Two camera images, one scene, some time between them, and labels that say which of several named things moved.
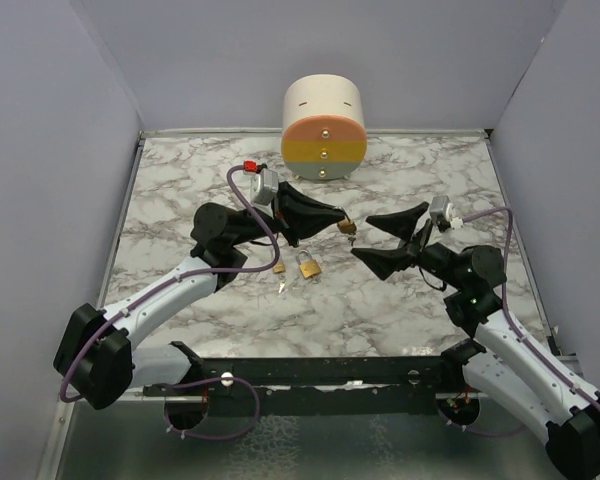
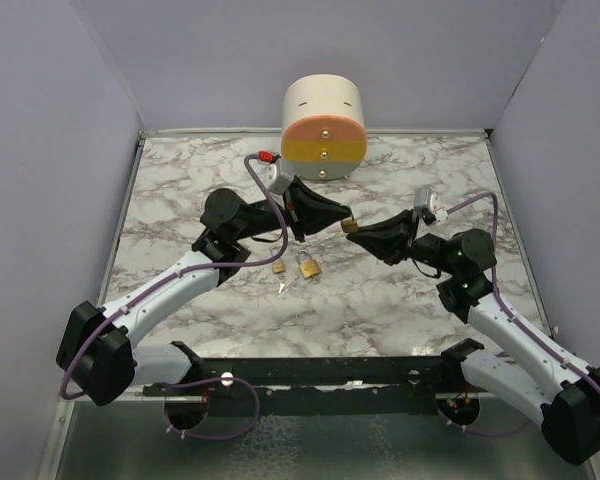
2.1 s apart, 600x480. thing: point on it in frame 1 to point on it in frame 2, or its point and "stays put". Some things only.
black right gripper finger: x=384 y=263 to x=388 y=245
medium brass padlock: x=309 y=268 stays put
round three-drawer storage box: x=323 y=132 stays put
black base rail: x=320 y=385 stays put
